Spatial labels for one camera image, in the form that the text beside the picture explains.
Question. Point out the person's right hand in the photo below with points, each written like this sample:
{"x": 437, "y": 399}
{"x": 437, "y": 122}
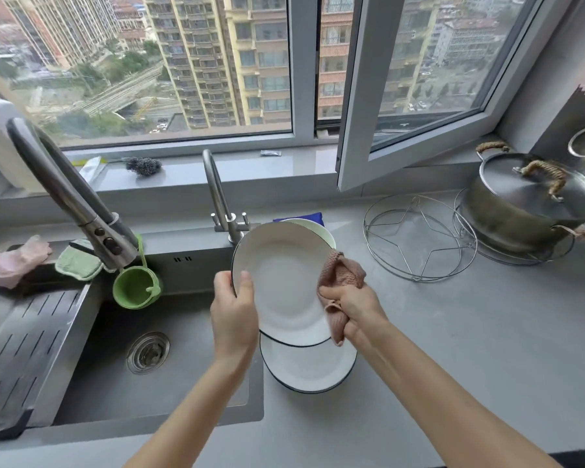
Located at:
{"x": 361, "y": 311}

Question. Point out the person's left hand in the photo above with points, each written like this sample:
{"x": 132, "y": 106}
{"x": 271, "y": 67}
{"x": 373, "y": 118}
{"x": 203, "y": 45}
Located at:
{"x": 234, "y": 326}

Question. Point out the pink dish cloth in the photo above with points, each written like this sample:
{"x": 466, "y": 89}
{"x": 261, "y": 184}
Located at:
{"x": 341, "y": 272}

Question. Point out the pale green bowl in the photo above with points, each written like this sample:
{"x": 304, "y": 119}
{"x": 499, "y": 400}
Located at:
{"x": 324, "y": 234}

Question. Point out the person's left forearm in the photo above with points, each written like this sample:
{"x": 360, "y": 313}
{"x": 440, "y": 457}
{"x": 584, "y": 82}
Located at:
{"x": 190, "y": 419}

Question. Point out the person's right forearm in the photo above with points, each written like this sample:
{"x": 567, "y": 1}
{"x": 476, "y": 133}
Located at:
{"x": 443, "y": 399}

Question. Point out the dark pull-down kitchen faucet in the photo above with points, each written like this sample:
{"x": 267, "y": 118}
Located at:
{"x": 68, "y": 194}

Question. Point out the stainless steel sink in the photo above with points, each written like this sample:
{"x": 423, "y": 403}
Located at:
{"x": 175, "y": 394}

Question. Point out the sink drain strainer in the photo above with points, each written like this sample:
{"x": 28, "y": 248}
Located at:
{"x": 147, "y": 352}

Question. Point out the blue cloth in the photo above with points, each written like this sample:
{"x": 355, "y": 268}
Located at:
{"x": 317, "y": 220}

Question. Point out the green silicone cup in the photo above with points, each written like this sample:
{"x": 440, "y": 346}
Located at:
{"x": 136, "y": 289}

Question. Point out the small steel drinking faucet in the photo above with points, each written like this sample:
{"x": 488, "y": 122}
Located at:
{"x": 217, "y": 190}

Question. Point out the stainless steel pot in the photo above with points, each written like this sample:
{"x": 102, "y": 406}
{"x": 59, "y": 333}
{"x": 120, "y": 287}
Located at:
{"x": 507, "y": 229}

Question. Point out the green sponge pad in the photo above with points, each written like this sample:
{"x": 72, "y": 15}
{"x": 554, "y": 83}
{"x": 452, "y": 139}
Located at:
{"x": 78, "y": 263}

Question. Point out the small grey sachet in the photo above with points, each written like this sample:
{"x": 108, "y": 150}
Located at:
{"x": 270, "y": 153}

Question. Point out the steel wool scrubber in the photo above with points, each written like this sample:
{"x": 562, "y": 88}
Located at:
{"x": 144, "y": 166}

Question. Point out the steel pot lid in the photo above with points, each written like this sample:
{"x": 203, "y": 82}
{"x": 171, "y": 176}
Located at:
{"x": 517, "y": 190}

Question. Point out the steel slotted drain tray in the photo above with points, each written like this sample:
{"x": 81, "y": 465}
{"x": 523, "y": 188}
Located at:
{"x": 24, "y": 350}

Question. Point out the white plastic packet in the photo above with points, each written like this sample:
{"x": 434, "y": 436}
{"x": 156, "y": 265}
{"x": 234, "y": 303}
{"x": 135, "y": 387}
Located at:
{"x": 91, "y": 170}

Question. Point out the open grey window sash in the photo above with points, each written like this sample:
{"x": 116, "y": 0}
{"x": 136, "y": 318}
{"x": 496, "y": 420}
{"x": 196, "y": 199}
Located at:
{"x": 365, "y": 92}

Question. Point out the pink rubber glove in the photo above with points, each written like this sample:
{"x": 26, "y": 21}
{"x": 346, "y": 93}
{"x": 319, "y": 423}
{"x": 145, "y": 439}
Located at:
{"x": 14, "y": 262}

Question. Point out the yellow apartment building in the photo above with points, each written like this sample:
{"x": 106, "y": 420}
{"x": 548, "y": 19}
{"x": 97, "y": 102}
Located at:
{"x": 253, "y": 58}

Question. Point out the white pump soap dispenser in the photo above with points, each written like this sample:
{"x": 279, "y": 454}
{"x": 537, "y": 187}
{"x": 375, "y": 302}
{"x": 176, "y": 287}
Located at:
{"x": 0, "y": 146}

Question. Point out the grey window frame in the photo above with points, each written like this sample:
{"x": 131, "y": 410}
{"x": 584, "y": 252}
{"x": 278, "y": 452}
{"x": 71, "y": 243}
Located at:
{"x": 302, "y": 68}

